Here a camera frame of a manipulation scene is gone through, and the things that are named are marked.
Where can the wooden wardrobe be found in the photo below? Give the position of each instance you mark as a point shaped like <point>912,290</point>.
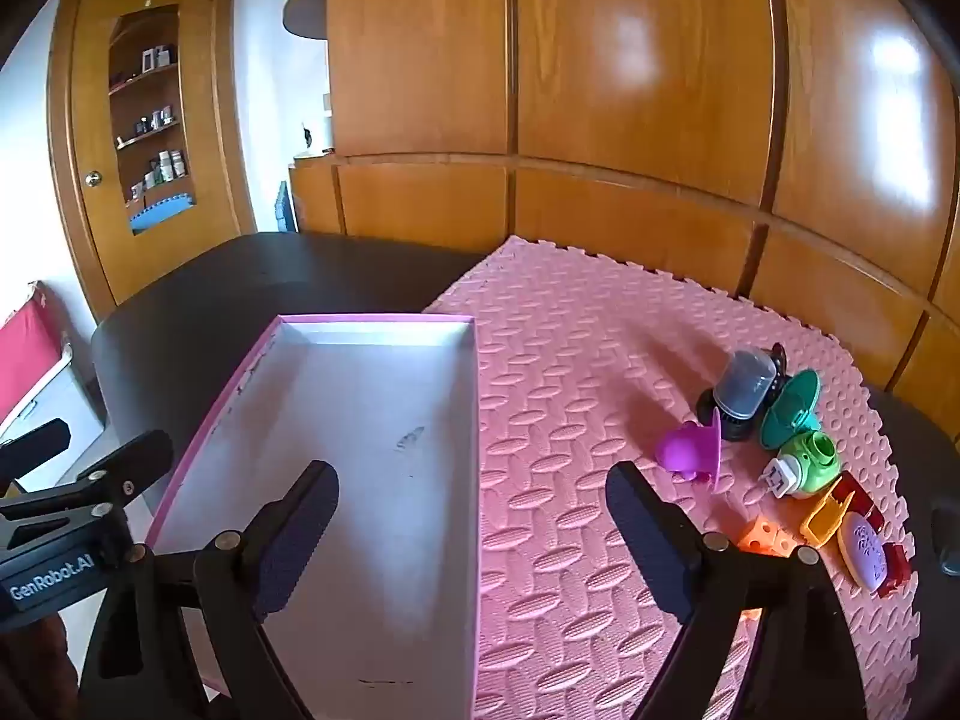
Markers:
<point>637,90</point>

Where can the red fabric seat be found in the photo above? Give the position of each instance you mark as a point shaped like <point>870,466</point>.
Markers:
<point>26,345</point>

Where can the orange holed block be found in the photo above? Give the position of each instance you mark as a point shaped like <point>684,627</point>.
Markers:
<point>765,536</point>

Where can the wooden corner display cabinet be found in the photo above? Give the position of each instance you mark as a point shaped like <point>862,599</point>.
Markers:
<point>217,127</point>

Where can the blue flat object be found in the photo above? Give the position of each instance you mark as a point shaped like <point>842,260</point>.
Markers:
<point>283,206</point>

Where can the yellow plastic toy container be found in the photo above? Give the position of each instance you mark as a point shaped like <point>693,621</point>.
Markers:
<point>821,521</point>

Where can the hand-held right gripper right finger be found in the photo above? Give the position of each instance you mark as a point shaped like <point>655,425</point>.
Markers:
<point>645,540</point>

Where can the red plastic toy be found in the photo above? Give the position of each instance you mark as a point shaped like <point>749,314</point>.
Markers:
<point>851,489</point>

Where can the pink foam puzzle mat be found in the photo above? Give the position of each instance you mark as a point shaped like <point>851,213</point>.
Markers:
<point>562,390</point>

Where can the purple silicone cup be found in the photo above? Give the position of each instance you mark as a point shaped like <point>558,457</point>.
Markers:
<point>686,450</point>

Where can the purple oval patterned shell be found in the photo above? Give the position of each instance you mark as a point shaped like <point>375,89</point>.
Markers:
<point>862,547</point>

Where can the pink cardboard box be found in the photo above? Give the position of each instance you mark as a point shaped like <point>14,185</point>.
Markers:
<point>360,427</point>

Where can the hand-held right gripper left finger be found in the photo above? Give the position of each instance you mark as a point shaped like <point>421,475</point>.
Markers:
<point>296,540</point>

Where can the person's left forearm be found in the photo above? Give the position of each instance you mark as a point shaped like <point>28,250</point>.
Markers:
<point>34,660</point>

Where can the teal plastic funnel cup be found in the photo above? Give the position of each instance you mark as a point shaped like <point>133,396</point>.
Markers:
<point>791,405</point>

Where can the brown round wall shelf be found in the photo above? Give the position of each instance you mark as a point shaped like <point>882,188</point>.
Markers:
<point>304,7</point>

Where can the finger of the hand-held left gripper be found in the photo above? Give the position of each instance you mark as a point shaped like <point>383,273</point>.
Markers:
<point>127,465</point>
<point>34,446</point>

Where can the green toy plug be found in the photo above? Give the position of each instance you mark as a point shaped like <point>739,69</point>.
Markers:
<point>806,461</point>

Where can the clear dome black toy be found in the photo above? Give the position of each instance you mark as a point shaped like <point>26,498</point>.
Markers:
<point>739,390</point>

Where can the blue foam mat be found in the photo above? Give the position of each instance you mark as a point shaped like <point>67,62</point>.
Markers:
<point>161,214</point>

